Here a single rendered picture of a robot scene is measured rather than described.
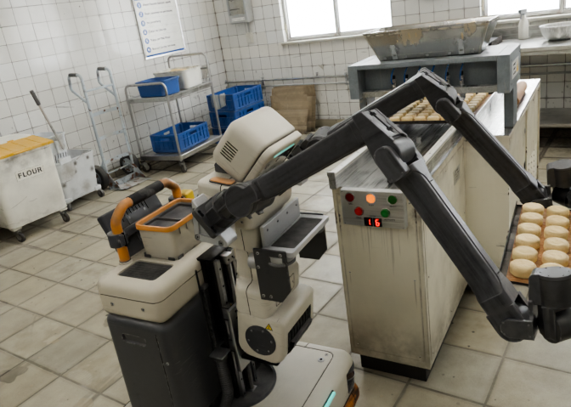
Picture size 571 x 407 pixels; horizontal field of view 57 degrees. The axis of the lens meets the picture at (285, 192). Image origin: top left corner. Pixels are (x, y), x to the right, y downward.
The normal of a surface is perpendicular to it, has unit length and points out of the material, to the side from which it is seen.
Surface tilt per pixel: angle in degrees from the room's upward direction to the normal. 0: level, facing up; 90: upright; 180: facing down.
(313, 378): 1
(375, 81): 90
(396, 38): 115
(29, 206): 93
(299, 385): 1
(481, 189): 90
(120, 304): 90
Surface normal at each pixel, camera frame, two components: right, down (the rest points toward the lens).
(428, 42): -0.38, 0.72
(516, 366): -0.15, -0.93
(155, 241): -0.44, 0.40
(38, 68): 0.83, 0.07
